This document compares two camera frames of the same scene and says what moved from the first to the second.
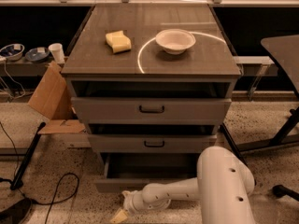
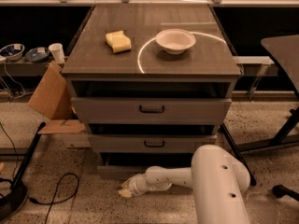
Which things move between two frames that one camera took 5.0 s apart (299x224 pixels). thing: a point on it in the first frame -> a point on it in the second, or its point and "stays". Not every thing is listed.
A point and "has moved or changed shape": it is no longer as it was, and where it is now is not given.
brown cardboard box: [53, 100] stays
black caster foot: [279, 191] stays
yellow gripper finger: [120, 217] -> [125, 192]
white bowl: [175, 41] stays
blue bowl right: [36, 54] stays
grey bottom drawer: [134, 172] has moved or changed shape
